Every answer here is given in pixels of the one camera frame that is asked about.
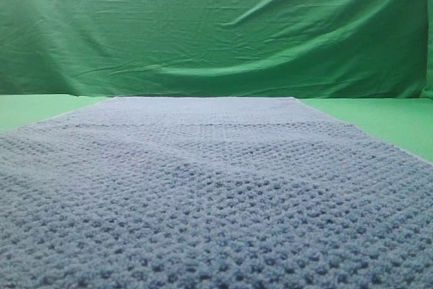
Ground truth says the green backdrop cloth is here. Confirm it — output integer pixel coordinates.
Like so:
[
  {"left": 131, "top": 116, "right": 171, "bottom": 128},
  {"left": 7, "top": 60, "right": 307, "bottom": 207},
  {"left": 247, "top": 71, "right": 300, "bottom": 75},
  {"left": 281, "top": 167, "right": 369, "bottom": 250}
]
[{"left": 1, "top": 0, "right": 432, "bottom": 98}]

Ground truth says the blue waffle-weave towel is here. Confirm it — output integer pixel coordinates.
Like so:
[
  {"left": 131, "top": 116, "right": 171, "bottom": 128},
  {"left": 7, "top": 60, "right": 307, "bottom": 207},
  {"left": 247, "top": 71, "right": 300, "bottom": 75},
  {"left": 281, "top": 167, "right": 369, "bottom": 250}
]
[{"left": 1, "top": 97, "right": 432, "bottom": 288}]

